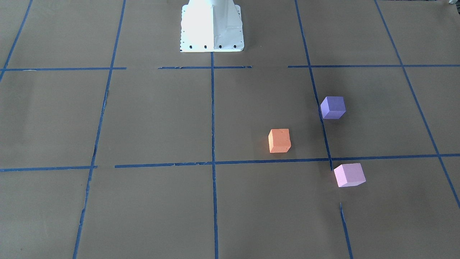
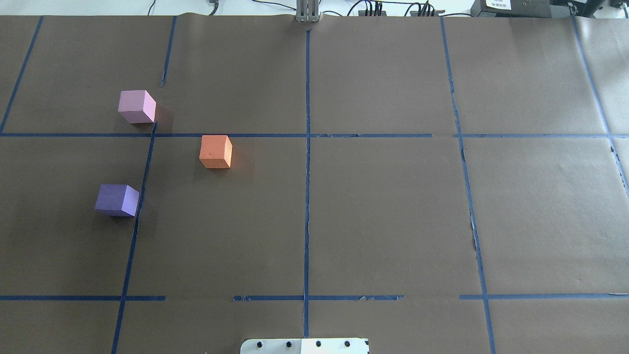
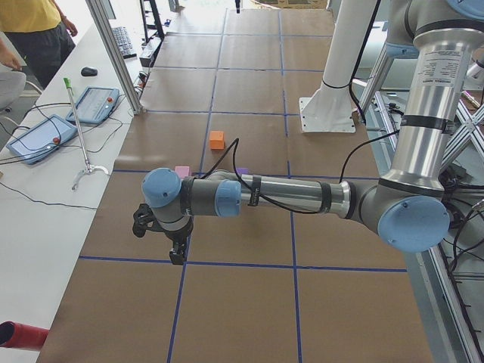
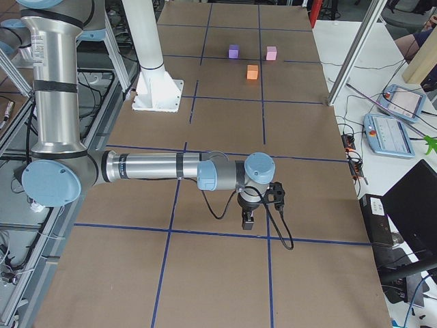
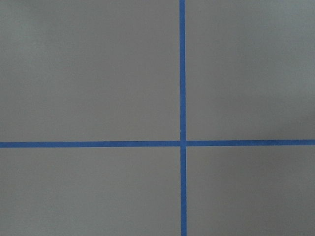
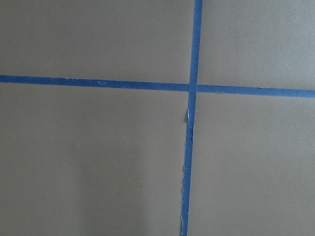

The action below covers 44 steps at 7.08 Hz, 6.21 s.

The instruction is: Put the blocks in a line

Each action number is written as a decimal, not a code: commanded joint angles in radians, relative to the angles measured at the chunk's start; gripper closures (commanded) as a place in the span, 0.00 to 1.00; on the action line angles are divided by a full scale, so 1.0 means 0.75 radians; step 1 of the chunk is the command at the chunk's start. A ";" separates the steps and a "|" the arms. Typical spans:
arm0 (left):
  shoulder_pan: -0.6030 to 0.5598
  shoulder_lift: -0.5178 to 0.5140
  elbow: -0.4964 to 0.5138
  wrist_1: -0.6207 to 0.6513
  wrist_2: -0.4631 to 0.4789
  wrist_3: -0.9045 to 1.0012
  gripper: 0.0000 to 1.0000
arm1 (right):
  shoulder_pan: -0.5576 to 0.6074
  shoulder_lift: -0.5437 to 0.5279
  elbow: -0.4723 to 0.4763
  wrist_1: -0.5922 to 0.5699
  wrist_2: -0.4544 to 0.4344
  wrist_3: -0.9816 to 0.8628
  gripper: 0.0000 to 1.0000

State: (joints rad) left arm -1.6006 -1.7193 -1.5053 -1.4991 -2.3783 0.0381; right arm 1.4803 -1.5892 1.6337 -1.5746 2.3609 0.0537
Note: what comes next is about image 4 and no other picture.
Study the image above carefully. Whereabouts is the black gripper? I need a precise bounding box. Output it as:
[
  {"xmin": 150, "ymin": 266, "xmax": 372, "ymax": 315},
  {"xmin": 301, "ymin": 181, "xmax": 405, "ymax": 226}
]
[{"xmin": 237, "ymin": 187, "xmax": 266, "ymax": 230}]

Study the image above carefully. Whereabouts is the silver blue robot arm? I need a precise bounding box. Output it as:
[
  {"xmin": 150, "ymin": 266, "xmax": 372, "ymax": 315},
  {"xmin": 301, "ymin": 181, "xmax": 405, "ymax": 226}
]
[{"xmin": 20, "ymin": 1, "xmax": 283, "ymax": 230}]

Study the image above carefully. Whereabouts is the second grey robot arm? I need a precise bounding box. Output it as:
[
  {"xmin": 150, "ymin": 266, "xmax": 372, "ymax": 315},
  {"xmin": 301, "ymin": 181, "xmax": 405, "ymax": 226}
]
[{"xmin": 1, "ymin": 18, "xmax": 32, "ymax": 64}]

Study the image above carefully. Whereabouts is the brown paper table cover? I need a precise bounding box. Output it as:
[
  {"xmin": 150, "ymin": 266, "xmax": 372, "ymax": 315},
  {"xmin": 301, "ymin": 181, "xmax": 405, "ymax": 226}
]
[{"xmin": 34, "ymin": 1, "xmax": 391, "ymax": 327}]

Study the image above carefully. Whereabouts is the orange black connector strip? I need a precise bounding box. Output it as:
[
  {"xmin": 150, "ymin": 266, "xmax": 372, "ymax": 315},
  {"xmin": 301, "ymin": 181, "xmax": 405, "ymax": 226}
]
[{"xmin": 341, "ymin": 133, "xmax": 363, "ymax": 180}]

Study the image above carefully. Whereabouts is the black computer box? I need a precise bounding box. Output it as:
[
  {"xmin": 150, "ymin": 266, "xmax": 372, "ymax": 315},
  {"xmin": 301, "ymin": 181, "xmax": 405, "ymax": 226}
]
[{"xmin": 359, "ymin": 194, "xmax": 393, "ymax": 247}]

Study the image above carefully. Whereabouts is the orange foam block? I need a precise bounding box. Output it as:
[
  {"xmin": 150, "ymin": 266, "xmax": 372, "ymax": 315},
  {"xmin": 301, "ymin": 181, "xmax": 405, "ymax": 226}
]
[{"xmin": 246, "ymin": 64, "xmax": 259, "ymax": 80}]

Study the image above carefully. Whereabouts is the near blue teach pendant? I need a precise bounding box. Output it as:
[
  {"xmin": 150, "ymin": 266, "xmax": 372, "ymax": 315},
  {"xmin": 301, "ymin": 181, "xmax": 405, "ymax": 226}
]
[{"xmin": 363, "ymin": 113, "xmax": 415, "ymax": 159}]

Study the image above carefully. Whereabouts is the blue teach pendant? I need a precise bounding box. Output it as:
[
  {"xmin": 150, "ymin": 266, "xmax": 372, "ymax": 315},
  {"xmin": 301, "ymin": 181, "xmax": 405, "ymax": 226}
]
[
  {"xmin": 363, "ymin": 113, "xmax": 415, "ymax": 159},
  {"xmin": 378, "ymin": 84, "xmax": 425, "ymax": 123}
]

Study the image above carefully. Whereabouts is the black monitor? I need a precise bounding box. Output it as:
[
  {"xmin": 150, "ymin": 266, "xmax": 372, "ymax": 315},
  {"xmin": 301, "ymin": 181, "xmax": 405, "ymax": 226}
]
[{"xmin": 380, "ymin": 159, "xmax": 436, "ymax": 284}]

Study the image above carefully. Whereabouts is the pink foam block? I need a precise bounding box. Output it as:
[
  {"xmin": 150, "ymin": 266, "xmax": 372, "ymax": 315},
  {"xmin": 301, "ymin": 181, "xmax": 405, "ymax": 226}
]
[{"xmin": 266, "ymin": 46, "xmax": 277, "ymax": 61}]

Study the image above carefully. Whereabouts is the purple foam block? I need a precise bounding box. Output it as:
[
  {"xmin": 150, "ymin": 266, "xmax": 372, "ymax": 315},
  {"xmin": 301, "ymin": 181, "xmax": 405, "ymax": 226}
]
[{"xmin": 228, "ymin": 44, "xmax": 240, "ymax": 59}]

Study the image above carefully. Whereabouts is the far blue teach pendant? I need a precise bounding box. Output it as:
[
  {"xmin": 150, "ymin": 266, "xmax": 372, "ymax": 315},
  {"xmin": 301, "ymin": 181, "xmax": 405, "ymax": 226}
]
[{"xmin": 378, "ymin": 84, "xmax": 425, "ymax": 123}]

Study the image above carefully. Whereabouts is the green plastic clamp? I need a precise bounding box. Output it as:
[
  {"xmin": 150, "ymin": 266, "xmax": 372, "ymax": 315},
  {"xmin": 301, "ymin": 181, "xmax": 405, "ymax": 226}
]
[{"xmin": 423, "ymin": 135, "xmax": 437, "ymax": 155}]

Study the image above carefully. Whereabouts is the wooden plank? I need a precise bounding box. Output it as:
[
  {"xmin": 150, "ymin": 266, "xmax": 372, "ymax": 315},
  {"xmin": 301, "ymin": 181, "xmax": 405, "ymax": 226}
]
[{"xmin": 402, "ymin": 28, "xmax": 437, "ymax": 84}]

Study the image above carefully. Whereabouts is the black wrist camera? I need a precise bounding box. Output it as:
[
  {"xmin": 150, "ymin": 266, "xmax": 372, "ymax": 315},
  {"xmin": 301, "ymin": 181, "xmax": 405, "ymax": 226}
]
[{"xmin": 266, "ymin": 182, "xmax": 285, "ymax": 211}]

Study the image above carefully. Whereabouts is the black camera cable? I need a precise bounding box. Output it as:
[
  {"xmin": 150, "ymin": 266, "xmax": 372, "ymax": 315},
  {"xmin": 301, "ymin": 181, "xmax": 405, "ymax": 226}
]
[{"xmin": 200, "ymin": 187, "xmax": 295, "ymax": 251}]

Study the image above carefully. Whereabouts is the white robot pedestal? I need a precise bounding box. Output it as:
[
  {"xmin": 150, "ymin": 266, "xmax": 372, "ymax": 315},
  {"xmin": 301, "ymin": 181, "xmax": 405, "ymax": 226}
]
[{"xmin": 122, "ymin": 0, "xmax": 184, "ymax": 113}]

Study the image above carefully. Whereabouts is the aluminium frame table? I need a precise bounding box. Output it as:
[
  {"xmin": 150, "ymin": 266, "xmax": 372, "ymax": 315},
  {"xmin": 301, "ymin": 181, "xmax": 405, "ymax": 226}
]
[{"xmin": 1, "ymin": 27, "xmax": 135, "ymax": 327}]

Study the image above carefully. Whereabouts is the aluminium frame post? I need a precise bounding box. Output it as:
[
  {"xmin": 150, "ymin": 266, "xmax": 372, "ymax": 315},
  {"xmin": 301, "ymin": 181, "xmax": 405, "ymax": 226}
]
[{"xmin": 327, "ymin": 0, "xmax": 387, "ymax": 106}]

